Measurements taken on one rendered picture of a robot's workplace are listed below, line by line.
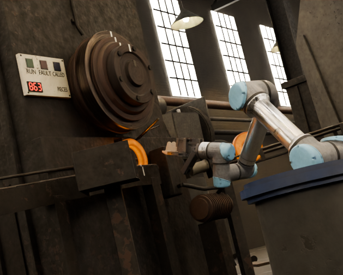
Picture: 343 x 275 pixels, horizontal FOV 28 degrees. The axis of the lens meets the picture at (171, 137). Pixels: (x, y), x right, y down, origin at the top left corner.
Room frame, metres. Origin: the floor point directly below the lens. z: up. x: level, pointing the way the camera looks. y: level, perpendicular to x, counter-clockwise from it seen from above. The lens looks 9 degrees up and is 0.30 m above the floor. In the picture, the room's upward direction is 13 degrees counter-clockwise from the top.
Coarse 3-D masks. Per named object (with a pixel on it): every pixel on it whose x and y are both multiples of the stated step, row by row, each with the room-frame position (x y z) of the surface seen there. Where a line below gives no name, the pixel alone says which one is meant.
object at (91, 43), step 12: (96, 36) 2.92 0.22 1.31; (108, 36) 3.00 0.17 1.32; (120, 36) 3.07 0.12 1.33; (84, 48) 2.89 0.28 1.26; (84, 60) 2.83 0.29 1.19; (84, 72) 2.83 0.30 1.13; (84, 84) 2.85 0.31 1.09; (84, 96) 2.87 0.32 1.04; (96, 96) 2.85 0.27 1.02; (96, 108) 2.89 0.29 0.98; (108, 108) 2.90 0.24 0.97; (108, 120) 2.93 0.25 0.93; (120, 120) 2.95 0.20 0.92; (144, 120) 3.10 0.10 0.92
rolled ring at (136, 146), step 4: (128, 140) 3.02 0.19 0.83; (132, 140) 3.04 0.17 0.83; (132, 144) 3.04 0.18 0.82; (136, 144) 3.06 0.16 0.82; (140, 144) 3.08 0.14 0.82; (132, 148) 3.07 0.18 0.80; (136, 148) 3.07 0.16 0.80; (140, 148) 3.08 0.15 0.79; (136, 152) 3.09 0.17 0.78; (140, 152) 3.08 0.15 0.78; (144, 152) 3.09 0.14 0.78; (140, 156) 3.09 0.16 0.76; (144, 156) 3.09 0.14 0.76; (140, 160) 3.09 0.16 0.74; (144, 160) 3.08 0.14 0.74; (140, 164) 3.09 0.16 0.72; (144, 164) 3.08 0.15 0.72
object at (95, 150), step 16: (112, 144) 2.35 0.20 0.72; (128, 144) 2.35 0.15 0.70; (80, 160) 2.35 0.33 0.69; (96, 160) 2.35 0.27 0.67; (112, 160) 2.35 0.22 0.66; (128, 160) 2.35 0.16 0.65; (80, 176) 2.35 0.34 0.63; (96, 176) 2.35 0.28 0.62; (112, 176) 2.35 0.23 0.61; (128, 176) 2.35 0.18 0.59; (112, 192) 2.48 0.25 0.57; (112, 208) 2.48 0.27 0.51; (112, 224) 2.48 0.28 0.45; (128, 224) 2.48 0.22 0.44; (128, 240) 2.48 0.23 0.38; (128, 256) 2.48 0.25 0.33; (128, 272) 2.48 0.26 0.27
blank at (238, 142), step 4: (244, 132) 3.35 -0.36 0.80; (236, 136) 3.35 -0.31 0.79; (240, 136) 3.34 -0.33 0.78; (244, 136) 3.34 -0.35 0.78; (236, 140) 3.33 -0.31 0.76; (240, 140) 3.33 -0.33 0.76; (244, 140) 3.34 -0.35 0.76; (232, 144) 3.34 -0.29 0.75; (236, 144) 3.32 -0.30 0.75; (240, 144) 3.33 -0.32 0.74; (236, 148) 3.32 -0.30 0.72; (240, 148) 3.33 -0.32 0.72; (236, 152) 3.32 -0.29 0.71; (240, 152) 3.33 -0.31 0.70
